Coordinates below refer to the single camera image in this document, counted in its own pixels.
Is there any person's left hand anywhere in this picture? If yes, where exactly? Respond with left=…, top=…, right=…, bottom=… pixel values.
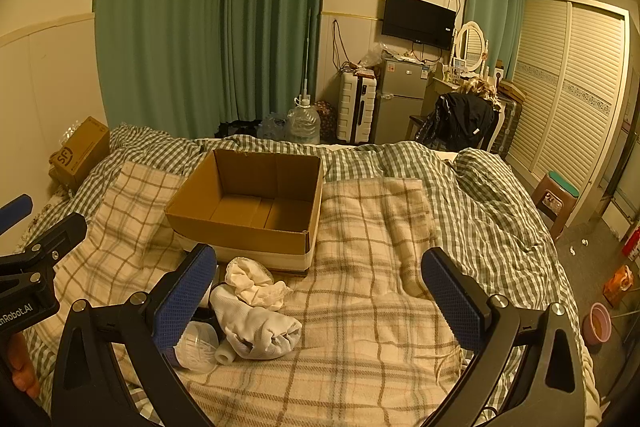
left=6, top=332, right=43, bottom=409

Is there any white mop pole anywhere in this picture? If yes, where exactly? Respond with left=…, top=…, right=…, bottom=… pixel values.
left=299, top=7, right=314, bottom=100

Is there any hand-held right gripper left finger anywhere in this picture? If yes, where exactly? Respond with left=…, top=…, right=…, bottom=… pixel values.
left=50, top=243, right=218, bottom=427

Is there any red fire extinguisher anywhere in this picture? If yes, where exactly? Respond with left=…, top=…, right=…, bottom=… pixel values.
left=621, top=227, right=640, bottom=261

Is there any crumpled clear plastic wrap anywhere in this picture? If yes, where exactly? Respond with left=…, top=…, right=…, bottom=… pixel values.
left=61, top=119, right=85, bottom=144

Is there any orange bag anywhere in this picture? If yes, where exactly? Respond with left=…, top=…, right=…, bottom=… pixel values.
left=602, top=264, right=635, bottom=308

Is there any pack of plastic bottles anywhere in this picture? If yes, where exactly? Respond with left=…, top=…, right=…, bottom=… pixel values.
left=257, top=112, right=288, bottom=140

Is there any clear plastic bag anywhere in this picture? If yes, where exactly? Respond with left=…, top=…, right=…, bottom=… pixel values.
left=357, top=44, right=389, bottom=70

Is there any brown suitcase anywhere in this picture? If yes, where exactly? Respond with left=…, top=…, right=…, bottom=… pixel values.
left=492, top=89, right=524, bottom=158

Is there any cream cloth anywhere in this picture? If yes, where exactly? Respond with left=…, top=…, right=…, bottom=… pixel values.
left=223, top=257, right=294, bottom=311

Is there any white suitcase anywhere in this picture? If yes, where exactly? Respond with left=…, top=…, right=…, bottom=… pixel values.
left=336, top=71, right=379, bottom=144

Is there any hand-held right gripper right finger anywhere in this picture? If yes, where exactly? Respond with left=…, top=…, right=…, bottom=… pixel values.
left=421, top=248, right=587, bottom=427

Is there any beige plaid blanket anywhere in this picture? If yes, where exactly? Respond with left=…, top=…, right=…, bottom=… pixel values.
left=25, top=159, right=583, bottom=427

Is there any dressing table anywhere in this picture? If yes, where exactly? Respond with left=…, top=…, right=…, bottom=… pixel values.
left=422, top=74, right=468, bottom=128

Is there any clear plastic cup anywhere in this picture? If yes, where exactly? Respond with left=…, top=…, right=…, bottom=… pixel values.
left=172, top=324, right=221, bottom=376

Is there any wide green curtain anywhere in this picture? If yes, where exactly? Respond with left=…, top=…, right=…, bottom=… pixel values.
left=92, top=0, right=331, bottom=140

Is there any blond fluffy wig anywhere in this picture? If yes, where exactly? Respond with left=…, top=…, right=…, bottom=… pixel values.
left=460, top=77, right=502, bottom=104

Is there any pink basin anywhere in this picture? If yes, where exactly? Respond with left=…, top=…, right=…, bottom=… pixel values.
left=584, top=303, right=614, bottom=346

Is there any white ribbed cloth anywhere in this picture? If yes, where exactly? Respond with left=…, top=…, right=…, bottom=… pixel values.
left=210, top=284, right=304, bottom=361

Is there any oval white mirror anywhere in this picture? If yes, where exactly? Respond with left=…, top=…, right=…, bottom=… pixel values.
left=452, top=21, right=489, bottom=76

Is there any black wall television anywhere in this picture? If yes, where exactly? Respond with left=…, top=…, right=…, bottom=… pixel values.
left=382, top=0, right=457, bottom=49

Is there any closed shipping cardboard box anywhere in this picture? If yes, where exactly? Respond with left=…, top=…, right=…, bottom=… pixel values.
left=48, top=116, right=111, bottom=192

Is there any narrow green curtain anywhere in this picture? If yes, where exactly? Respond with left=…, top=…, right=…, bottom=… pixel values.
left=462, top=0, right=528, bottom=80

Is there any large water jug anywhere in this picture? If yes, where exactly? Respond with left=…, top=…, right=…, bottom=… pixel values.
left=285, top=94, right=322, bottom=146

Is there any silver mini fridge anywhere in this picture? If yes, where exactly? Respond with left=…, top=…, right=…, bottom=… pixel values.
left=372, top=57, right=431, bottom=146

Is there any black jacket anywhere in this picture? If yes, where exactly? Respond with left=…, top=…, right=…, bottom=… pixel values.
left=417, top=92, right=499, bottom=152

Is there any brown stool green seat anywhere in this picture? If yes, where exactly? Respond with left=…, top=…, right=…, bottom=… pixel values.
left=531, top=171, right=581, bottom=242

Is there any white louvered wardrobe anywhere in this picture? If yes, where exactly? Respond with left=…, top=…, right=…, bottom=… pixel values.
left=502, top=0, right=631, bottom=228

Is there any dark patterned bag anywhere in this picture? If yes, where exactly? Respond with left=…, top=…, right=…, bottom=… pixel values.
left=316, top=101, right=339, bottom=142

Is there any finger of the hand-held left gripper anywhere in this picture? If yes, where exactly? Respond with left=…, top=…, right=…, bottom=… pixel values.
left=0, top=194, right=34, bottom=235
left=0, top=213, right=89, bottom=293

